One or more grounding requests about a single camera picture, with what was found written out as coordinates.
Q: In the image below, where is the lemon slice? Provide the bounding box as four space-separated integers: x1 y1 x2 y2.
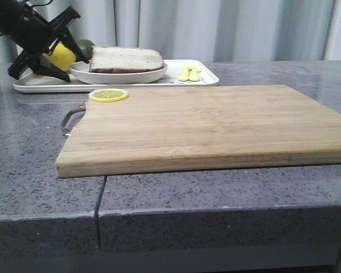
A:
89 89 129 102

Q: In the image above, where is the green lime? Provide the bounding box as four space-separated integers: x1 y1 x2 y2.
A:
77 39 94 60

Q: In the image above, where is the wooden cutting board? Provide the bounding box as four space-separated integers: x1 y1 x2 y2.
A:
56 85 341 178

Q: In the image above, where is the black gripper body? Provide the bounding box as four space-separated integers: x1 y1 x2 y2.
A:
7 6 80 79

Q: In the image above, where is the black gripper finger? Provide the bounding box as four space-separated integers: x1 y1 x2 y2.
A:
31 56 70 82
61 28 89 64

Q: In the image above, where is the light green utensil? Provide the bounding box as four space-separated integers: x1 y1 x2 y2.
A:
178 65 202 82

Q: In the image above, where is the bread slice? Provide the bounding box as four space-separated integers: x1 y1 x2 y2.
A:
89 45 164 73

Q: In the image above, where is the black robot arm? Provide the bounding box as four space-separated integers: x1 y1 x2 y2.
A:
0 1 89 82

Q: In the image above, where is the metal board handle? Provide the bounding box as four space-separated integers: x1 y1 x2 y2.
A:
60 101 87 137

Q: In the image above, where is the yellow lemon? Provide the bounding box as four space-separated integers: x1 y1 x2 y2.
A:
44 44 76 72

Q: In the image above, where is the white round plate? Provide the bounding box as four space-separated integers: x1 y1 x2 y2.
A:
70 61 168 84

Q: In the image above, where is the white rectangular tray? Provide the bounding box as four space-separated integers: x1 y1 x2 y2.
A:
13 60 219 93

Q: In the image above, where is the grey curtain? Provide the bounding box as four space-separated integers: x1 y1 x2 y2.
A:
0 0 341 64

